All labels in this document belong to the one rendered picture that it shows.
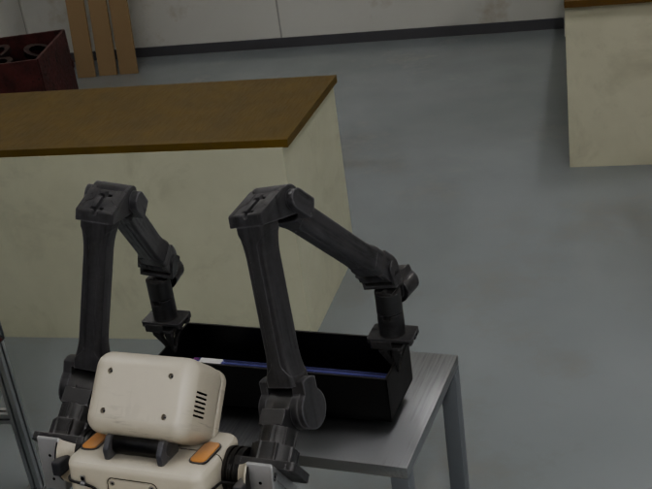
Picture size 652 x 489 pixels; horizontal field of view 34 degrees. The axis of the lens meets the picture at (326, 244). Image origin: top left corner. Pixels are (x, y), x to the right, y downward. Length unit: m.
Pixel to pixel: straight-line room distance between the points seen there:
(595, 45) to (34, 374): 3.14
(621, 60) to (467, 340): 1.97
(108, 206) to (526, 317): 2.60
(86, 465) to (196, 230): 2.38
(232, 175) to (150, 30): 5.24
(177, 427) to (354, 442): 0.60
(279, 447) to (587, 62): 3.99
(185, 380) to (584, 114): 4.08
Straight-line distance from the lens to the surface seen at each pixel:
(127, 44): 8.81
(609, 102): 5.67
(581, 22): 5.54
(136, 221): 2.19
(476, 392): 3.91
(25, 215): 4.56
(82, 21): 8.93
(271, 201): 1.88
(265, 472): 1.87
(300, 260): 4.16
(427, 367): 2.57
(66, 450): 2.07
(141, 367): 1.91
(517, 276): 4.68
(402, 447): 2.32
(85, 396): 2.13
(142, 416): 1.89
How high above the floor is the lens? 2.17
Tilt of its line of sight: 25 degrees down
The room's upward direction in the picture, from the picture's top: 8 degrees counter-clockwise
